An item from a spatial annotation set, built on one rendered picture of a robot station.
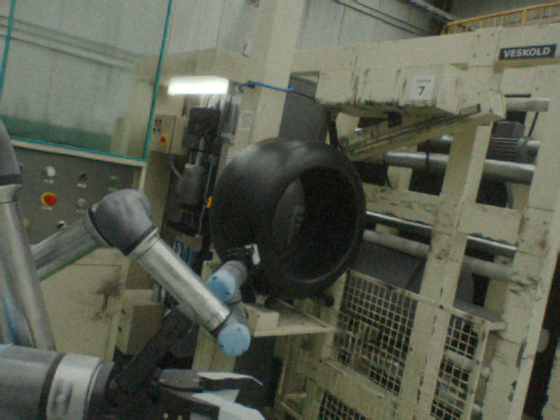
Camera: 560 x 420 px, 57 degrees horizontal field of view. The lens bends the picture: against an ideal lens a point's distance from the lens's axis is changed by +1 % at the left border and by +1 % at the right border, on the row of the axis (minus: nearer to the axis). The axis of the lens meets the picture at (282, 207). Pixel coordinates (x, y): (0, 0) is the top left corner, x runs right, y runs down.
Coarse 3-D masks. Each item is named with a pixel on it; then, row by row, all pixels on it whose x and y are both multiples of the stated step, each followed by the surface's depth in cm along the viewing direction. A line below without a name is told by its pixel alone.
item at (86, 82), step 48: (48, 0) 179; (96, 0) 188; (144, 0) 199; (48, 48) 181; (96, 48) 191; (144, 48) 202; (0, 96) 174; (48, 96) 184; (96, 96) 194; (144, 96) 205; (48, 144) 186; (96, 144) 197; (144, 144) 208
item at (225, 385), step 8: (200, 376) 65; (208, 376) 66; (216, 376) 66; (224, 376) 67; (232, 376) 68; (240, 376) 68; (248, 376) 69; (208, 384) 65; (216, 384) 65; (224, 384) 66; (232, 384) 67; (240, 384) 68; (248, 384) 68; (256, 384) 69; (208, 392) 66; (216, 392) 67; (224, 392) 67; (232, 392) 68; (232, 400) 68
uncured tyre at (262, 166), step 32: (256, 160) 172; (288, 160) 168; (320, 160) 174; (224, 192) 174; (256, 192) 164; (320, 192) 213; (352, 192) 188; (224, 224) 172; (256, 224) 164; (320, 224) 214; (352, 224) 203; (224, 256) 179; (288, 256) 209; (320, 256) 208; (352, 256) 193; (288, 288) 176; (320, 288) 185
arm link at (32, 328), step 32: (0, 128) 66; (0, 160) 67; (0, 192) 67; (0, 224) 68; (0, 256) 68; (32, 256) 72; (0, 288) 68; (32, 288) 70; (0, 320) 68; (32, 320) 70
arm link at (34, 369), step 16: (0, 352) 58; (16, 352) 59; (32, 352) 59; (48, 352) 60; (0, 368) 57; (16, 368) 57; (32, 368) 57; (48, 368) 58; (0, 384) 56; (16, 384) 56; (32, 384) 57; (48, 384) 57; (0, 400) 56; (16, 400) 56; (32, 400) 56; (0, 416) 56; (16, 416) 57; (32, 416) 57
